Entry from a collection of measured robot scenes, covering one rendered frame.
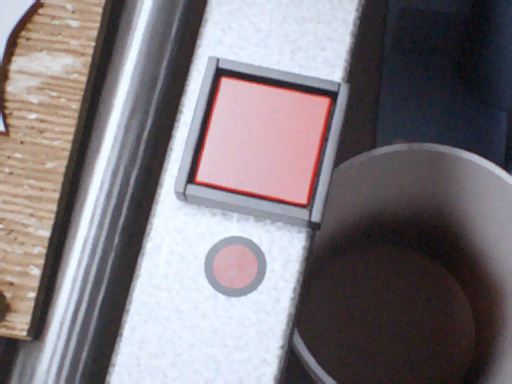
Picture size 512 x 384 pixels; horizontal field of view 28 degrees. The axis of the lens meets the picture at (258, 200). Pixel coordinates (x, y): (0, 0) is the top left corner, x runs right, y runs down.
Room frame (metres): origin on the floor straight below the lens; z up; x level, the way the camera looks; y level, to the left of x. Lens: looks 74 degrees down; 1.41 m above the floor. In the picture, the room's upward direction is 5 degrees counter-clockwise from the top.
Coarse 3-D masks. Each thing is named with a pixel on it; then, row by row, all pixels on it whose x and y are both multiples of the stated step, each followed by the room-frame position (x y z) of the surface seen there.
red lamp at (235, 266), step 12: (228, 252) 0.12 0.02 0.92; (240, 252) 0.12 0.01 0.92; (216, 264) 0.11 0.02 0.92; (228, 264) 0.11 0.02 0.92; (240, 264) 0.11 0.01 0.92; (252, 264) 0.11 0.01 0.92; (216, 276) 0.10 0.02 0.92; (228, 276) 0.10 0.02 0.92; (240, 276) 0.10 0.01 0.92; (252, 276) 0.10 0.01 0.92
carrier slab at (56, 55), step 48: (48, 0) 0.25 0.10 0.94; (96, 0) 0.25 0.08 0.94; (48, 48) 0.23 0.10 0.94; (96, 48) 0.23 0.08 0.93; (48, 96) 0.20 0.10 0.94; (0, 144) 0.18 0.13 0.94; (48, 144) 0.17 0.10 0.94; (0, 192) 0.15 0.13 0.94; (48, 192) 0.15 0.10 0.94; (0, 240) 0.13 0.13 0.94; (48, 240) 0.12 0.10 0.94; (0, 288) 0.10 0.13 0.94
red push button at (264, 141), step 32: (224, 96) 0.20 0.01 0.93; (256, 96) 0.19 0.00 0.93; (288, 96) 0.19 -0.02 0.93; (320, 96) 0.19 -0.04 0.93; (224, 128) 0.18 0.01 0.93; (256, 128) 0.18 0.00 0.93; (288, 128) 0.18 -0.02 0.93; (320, 128) 0.17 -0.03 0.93; (224, 160) 0.16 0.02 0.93; (256, 160) 0.16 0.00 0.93; (288, 160) 0.16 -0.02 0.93; (256, 192) 0.14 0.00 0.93; (288, 192) 0.14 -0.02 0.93
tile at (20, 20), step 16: (0, 0) 0.25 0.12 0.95; (16, 0) 0.25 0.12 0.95; (32, 0) 0.25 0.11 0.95; (0, 16) 0.24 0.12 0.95; (16, 16) 0.24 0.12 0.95; (32, 16) 0.24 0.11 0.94; (0, 32) 0.23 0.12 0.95; (16, 32) 0.24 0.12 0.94; (0, 48) 0.22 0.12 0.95; (0, 64) 0.22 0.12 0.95; (0, 80) 0.21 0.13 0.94; (0, 96) 0.20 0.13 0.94; (0, 112) 0.19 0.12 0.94; (0, 128) 0.18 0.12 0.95
